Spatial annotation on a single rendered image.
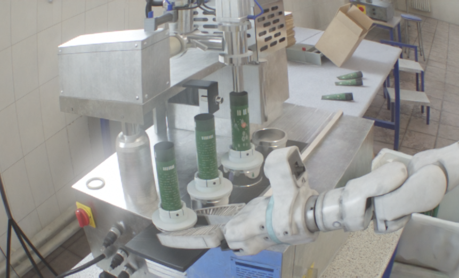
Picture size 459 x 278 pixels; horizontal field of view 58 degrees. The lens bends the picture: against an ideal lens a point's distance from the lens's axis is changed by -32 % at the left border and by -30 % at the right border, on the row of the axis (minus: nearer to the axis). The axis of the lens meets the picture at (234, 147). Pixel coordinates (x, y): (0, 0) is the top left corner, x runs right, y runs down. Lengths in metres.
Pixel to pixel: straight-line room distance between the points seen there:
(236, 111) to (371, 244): 0.55
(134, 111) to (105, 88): 0.08
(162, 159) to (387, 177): 0.34
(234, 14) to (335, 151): 0.41
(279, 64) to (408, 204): 0.70
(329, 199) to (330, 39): 2.02
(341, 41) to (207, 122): 1.84
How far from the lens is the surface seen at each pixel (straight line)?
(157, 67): 0.92
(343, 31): 2.65
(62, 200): 2.75
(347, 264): 1.26
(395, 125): 3.55
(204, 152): 0.90
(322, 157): 1.15
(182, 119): 1.29
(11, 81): 2.33
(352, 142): 1.22
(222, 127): 1.24
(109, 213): 1.05
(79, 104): 1.03
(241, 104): 0.98
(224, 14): 0.93
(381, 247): 1.32
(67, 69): 1.04
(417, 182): 0.65
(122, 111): 0.94
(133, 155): 0.97
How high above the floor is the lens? 1.52
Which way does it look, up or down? 25 degrees down
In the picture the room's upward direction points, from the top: 3 degrees counter-clockwise
